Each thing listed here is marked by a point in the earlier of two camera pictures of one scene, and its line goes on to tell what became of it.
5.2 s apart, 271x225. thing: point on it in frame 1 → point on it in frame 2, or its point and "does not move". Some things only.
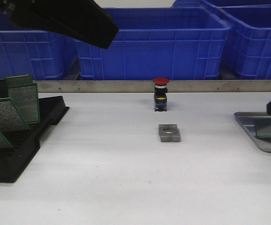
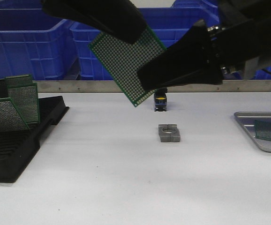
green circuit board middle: (5, 116) does not move
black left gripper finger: (84, 20) → (118, 18)
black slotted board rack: (3, 165) does not move
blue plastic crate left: (12, 50) does not move
